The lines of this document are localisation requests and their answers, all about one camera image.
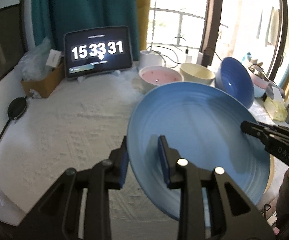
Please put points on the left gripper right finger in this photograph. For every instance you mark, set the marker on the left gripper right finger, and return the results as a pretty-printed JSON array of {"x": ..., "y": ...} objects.
[{"x": 173, "y": 173}]

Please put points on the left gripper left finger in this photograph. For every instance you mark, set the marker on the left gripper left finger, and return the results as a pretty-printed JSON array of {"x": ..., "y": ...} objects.
[{"x": 118, "y": 170}]

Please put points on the cream plate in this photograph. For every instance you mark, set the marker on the cream plate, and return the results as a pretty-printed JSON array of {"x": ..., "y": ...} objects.
[{"x": 269, "y": 190}]

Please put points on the light blue plate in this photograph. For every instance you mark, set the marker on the light blue plate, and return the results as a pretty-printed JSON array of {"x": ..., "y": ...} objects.
[{"x": 203, "y": 124}]

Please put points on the pink speckled bowl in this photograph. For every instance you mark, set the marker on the pink speckled bowl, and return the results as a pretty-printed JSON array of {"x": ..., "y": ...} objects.
[{"x": 155, "y": 76}]

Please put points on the cream bowl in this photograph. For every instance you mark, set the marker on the cream bowl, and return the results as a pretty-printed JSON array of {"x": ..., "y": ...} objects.
[{"x": 196, "y": 73}]

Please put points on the dark blue bowl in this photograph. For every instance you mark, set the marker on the dark blue bowl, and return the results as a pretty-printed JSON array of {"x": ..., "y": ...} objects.
[{"x": 233, "y": 78}]

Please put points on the pink and blue stacked bowls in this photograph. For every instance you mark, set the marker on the pink and blue stacked bowls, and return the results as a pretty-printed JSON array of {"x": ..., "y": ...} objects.
[{"x": 259, "y": 79}]

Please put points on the white knit tablecloth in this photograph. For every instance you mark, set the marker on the white knit tablecloth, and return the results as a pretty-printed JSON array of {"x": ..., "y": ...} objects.
[{"x": 77, "y": 126}]

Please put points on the yellow tissue box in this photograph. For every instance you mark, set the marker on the yellow tissue box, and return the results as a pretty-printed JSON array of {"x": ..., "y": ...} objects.
[{"x": 275, "y": 106}]

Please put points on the white phone charger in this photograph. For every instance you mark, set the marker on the white phone charger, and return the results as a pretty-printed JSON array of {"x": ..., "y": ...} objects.
[{"x": 188, "y": 56}]

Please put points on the white lamp base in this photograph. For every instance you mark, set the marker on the white lamp base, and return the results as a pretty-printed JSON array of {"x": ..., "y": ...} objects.
[{"x": 149, "y": 58}]

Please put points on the black power adapter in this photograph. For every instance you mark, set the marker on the black power adapter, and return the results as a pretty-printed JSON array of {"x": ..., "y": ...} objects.
[{"x": 205, "y": 59}]

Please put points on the cardboard box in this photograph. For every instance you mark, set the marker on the cardboard box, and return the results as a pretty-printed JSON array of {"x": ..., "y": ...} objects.
[{"x": 42, "y": 89}]

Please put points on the hanging teal towel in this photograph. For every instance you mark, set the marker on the hanging teal towel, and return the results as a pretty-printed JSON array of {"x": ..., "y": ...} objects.
[{"x": 268, "y": 27}]

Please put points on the black round puck device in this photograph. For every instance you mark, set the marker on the black round puck device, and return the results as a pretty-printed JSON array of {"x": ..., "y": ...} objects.
[{"x": 17, "y": 108}]

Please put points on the tablet showing clock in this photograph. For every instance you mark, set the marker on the tablet showing clock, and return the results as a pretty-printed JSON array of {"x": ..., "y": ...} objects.
[{"x": 97, "y": 50}]

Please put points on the small white box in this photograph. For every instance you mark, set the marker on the small white box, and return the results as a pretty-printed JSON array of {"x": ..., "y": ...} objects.
[{"x": 54, "y": 58}]

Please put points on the clear plastic bag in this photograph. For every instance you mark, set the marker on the clear plastic bag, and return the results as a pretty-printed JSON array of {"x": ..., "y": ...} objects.
[{"x": 32, "y": 66}]

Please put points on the yellow curtain left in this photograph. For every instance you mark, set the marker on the yellow curtain left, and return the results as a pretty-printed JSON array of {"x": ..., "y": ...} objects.
[{"x": 142, "y": 8}]

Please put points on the teal curtain left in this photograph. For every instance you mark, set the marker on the teal curtain left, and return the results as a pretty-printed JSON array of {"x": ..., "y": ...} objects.
[{"x": 55, "y": 18}]

